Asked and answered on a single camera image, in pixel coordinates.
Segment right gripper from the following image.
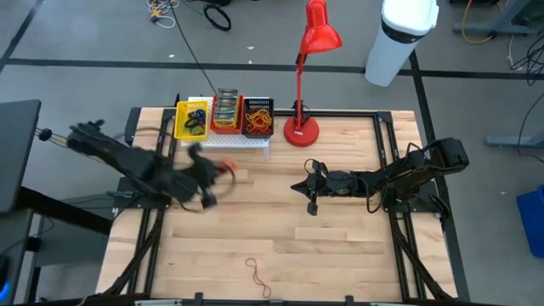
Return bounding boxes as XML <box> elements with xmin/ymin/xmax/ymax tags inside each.
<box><xmin>290</xmin><ymin>159</ymin><xmax>361</xmax><ymax>217</ymax></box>

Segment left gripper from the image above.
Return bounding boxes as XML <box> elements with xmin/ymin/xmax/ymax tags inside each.
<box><xmin>186</xmin><ymin>142</ymin><xmax>235</xmax><ymax>209</ymax></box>

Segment red plastic basket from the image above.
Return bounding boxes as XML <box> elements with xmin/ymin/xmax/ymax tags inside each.
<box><xmin>210</xmin><ymin>93</ymin><xmax>246</xmax><ymax>136</ymax></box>

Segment yellow plastic basket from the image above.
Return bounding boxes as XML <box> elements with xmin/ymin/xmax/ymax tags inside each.
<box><xmin>173</xmin><ymin>100</ymin><xmax>210</xmax><ymax>142</ymax></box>

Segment yellow rubber band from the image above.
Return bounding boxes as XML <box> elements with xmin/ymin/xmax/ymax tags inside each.
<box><xmin>254</xmin><ymin>113</ymin><xmax>274</xmax><ymax>133</ymax></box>
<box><xmin>250</xmin><ymin>108</ymin><xmax>273</xmax><ymax>128</ymax></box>

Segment black plastic basket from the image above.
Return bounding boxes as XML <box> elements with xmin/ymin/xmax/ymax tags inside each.
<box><xmin>241</xmin><ymin>98</ymin><xmax>275</xmax><ymax>139</ymax></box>

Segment red desk lamp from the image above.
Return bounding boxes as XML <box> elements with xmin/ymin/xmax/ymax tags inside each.
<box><xmin>283</xmin><ymin>0</ymin><xmax>343</xmax><ymax>148</ymax></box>

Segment grey desk foot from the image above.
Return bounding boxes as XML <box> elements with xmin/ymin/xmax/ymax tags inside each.
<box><xmin>485</xmin><ymin>133</ymin><xmax>544</xmax><ymax>150</ymax></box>

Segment grey desk leg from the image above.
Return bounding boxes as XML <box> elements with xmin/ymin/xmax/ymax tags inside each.
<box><xmin>451</xmin><ymin>0</ymin><xmax>544</xmax><ymax>37</ymax></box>

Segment white perforated shelf riser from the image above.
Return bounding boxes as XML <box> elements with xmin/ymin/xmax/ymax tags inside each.
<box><xmin>181</xmin><ymin>95</ymin><xmax>271</xmax><ymax>161</ymax></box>

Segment red rubber band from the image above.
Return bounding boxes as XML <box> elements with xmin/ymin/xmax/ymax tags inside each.
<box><xmin>245</xmin><ymin>257</ymin><xmax>273</xmax><ymax>299</ymax></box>

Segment white trash bin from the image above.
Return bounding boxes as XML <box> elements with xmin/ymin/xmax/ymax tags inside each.
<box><xmin>364</xmin><ymin>0</ymin><xmax>440</xmax><ymax>88</ymax></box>

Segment blue storage bin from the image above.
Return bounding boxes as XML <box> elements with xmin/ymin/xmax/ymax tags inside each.
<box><xmin>516</xmin><ymin>184</ymin><xmax>544</xmax><ymax>259</ymax></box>

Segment long black floor cable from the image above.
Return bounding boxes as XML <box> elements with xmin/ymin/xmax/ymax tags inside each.
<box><xmin>168</xmin><ymin>0</ymin><xmax>218</xmax><ymax>95</ymax></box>

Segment black coiled floor cable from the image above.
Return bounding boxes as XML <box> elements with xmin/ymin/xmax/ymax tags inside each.
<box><xmin>202</xmin><ymin>3</ymin><xmax>233</xmax><ymax>32</ymax></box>

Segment black desk frame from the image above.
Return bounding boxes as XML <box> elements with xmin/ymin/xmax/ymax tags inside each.
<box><xmin>0</xmin><ymin>185</ymin><xmax>114</xmax><ymax>306</ymax></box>

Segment white and yellow cable bundle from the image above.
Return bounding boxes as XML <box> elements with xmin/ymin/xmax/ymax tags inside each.
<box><xmin>146</xmin><ymin>0</ymin><xmax>182</xmax><ymax>30</ymax></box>

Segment arm supply cable with knob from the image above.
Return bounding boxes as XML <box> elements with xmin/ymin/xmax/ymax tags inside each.
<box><xmin>34</xmin><ymin>127</ymin><xmax>71</xmax><ymax>148</ymax></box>

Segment yellow floor cable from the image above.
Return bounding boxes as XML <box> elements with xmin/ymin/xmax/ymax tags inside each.
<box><xmin>461</xmin><ymin>0</ymin><xmax>496</xmax><ymax>45</ymax></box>

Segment black cable bundle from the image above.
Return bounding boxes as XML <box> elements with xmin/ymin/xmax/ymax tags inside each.
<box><xmin>509</xmin><ymin>33</ymin><xmax>544</xmax><ymax>88</ymax></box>

